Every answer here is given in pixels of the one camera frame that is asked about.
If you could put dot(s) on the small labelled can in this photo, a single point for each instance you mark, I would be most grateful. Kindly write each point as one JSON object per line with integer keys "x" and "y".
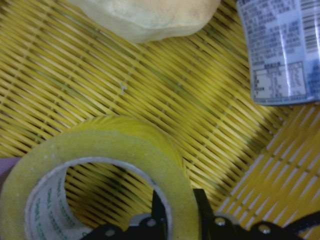
{"x": 283, "y": 43}

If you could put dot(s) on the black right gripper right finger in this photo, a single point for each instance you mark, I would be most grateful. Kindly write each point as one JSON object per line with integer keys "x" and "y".
{"x": 206, "y": 215}

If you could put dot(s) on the yellow packing tape roll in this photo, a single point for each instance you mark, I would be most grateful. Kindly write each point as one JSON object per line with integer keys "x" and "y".
{"x": 103, "y": 170}

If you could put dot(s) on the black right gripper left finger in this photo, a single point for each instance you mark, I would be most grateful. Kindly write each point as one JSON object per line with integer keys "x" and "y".
{"x": 158, "y": 222}

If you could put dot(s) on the yellow plastic tray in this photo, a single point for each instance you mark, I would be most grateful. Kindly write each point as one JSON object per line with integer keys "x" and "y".
{"x": 58, "y": 68}

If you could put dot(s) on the pale bread piece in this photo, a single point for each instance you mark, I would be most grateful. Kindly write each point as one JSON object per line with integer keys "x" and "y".
{"x": 142, "y": 21}

